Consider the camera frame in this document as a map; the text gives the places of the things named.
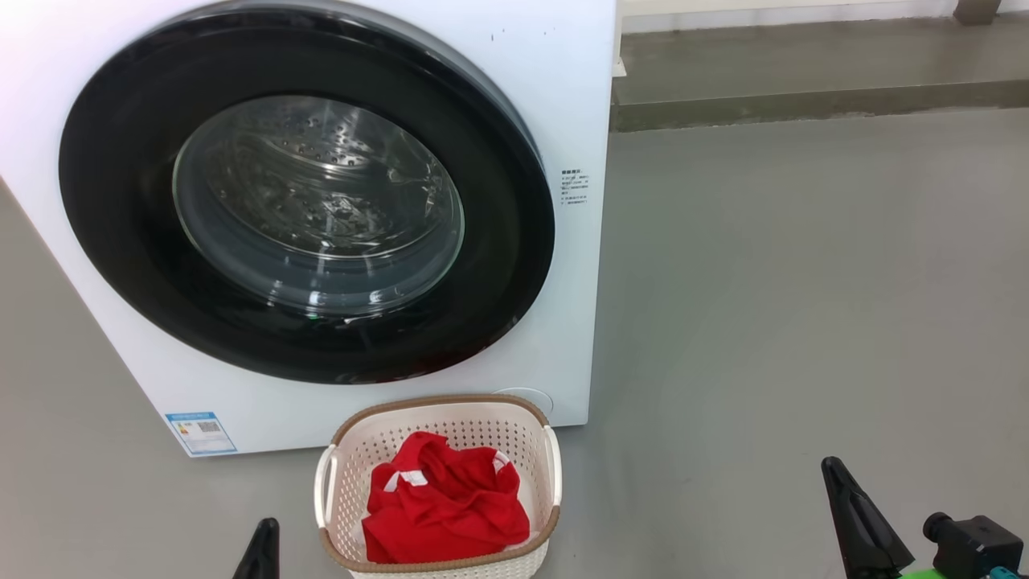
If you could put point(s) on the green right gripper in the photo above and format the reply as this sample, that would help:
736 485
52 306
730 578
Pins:
924 574

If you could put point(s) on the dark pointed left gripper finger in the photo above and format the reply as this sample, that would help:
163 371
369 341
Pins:
261 555

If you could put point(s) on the red garment with white trim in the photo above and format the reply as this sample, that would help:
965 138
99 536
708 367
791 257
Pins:
450 507

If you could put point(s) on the round black glass door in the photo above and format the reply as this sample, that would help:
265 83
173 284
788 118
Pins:
120 225

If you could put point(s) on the cream perforated laundry basket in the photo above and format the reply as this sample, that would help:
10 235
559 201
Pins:
482 418

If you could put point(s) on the white front-load washing machine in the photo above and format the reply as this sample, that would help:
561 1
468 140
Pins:
522 338

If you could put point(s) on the blue energy label sticker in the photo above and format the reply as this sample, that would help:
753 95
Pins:
201 433

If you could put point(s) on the round white filter cover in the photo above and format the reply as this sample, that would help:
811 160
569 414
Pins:
534 398

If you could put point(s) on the grey furniture leg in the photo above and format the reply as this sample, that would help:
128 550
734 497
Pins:
977 10

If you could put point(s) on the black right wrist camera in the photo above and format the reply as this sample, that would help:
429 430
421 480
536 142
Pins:
977 547

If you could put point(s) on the teal right camera connector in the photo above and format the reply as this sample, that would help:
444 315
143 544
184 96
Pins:
1005 573

